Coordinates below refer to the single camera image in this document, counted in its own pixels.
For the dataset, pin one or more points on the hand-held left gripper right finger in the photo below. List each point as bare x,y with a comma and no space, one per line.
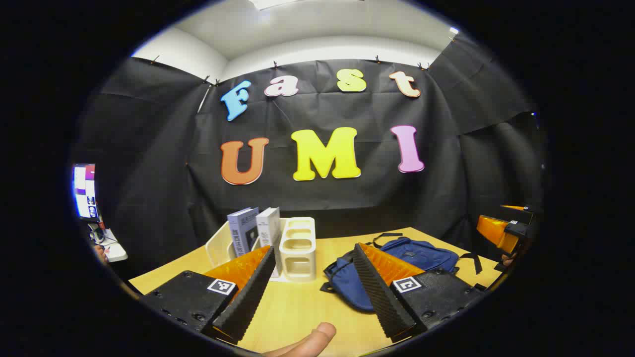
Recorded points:
377,292

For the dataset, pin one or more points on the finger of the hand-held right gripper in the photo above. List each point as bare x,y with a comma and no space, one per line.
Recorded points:
521,213
493,230

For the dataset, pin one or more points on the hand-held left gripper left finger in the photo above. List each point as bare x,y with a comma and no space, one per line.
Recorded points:
248,297

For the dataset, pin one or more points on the white plastic bookshelf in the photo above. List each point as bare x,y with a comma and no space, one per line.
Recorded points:
297,263

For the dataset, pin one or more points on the blue schoolbag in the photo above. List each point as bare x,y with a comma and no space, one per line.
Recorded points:
426,254

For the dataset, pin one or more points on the grey-blue cover book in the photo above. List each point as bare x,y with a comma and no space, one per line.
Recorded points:
242,229

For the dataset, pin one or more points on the white cover book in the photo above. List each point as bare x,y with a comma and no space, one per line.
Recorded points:
268,228

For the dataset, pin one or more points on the black backdrop cloth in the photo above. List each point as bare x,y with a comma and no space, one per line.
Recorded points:
347,203

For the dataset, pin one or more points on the computer monitor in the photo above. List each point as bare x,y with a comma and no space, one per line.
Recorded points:
85,191

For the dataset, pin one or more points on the ceiling light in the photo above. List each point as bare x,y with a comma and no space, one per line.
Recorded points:
273,3

